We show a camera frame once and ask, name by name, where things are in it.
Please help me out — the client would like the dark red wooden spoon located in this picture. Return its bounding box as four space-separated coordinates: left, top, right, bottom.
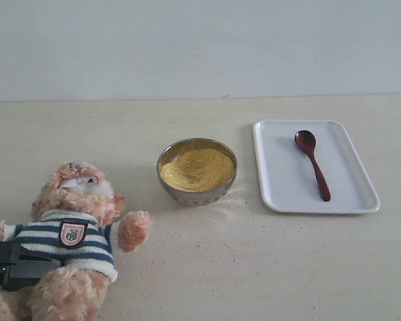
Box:
294 130 331 202

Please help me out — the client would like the tan teddy bear striped sweater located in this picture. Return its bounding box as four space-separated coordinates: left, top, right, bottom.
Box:
0 163 152 320

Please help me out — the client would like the steel bowl of yellow grain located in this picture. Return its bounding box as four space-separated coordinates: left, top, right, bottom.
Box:
156 138 237 206

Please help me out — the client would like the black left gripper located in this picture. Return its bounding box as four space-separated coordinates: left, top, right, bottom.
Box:
0 241 62 290

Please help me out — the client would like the white rectangular plastic tray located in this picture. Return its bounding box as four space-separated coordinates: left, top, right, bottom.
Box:
253 120 380 215

